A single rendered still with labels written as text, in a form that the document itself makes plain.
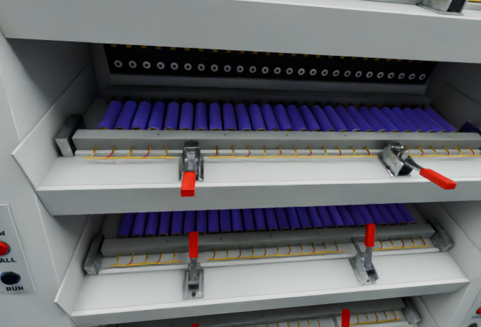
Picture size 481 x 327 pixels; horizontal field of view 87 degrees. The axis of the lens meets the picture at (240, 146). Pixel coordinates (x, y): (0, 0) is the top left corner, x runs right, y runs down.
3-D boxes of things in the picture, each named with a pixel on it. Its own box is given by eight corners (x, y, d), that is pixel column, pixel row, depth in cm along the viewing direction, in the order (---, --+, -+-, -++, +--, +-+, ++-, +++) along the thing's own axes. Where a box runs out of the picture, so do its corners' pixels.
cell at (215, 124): (220, 112, 40) (222, 138, 35) (208, 112, 40) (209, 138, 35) (220, 102, 39) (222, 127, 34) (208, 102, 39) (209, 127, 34)
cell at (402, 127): (385, 116, 44) (408, 139, 39) (376, 115, 44) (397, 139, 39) (390, 106, 43) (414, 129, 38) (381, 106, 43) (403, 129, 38)
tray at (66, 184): (498, 199, 38) (555, 152, 32) (50, 215, 29) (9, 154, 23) (414, 121, 53) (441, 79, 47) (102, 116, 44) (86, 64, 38)
